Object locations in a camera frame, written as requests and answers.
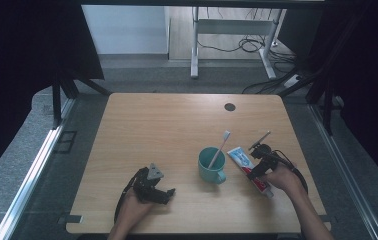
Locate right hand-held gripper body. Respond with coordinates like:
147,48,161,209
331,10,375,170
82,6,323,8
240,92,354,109
248,130,280,168

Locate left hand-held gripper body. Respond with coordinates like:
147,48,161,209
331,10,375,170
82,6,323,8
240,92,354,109
132,162,166,204

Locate white toothpaste tube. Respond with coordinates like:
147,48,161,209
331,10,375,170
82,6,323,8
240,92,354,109
226,146,275,200

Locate teal cup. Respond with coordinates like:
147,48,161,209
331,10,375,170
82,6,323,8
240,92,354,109
197,147,227,186

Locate pink toothbrush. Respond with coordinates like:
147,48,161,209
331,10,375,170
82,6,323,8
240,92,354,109
207,130,232,170

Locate person's left hand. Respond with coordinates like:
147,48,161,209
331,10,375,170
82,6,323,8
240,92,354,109
120,189,155,224

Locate person's right hand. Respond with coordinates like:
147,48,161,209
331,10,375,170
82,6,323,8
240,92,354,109
266,163,303,198

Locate black metal stand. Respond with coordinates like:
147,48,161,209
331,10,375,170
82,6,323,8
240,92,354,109
51,74,112,130
278,71,335,136

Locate white power strip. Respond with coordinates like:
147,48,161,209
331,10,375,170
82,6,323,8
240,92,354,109
283,74,303,89

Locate dark curtain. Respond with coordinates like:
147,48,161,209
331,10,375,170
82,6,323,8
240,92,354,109
276,0,378,198
0,0,105,188

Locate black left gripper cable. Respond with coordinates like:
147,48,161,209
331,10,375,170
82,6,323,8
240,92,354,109
113,169,142,225

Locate grey table bracket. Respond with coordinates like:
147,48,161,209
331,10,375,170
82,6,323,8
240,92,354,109
56,213,84,225

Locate aluminium rail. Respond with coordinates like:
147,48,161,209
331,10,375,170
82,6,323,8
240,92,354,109
308,103,378,240
0,98,77,240

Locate black floor cables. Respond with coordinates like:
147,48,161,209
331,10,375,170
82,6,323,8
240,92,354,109
196,8,300,95

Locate white desk frame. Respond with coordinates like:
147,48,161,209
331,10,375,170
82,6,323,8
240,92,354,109
190,6,283,80

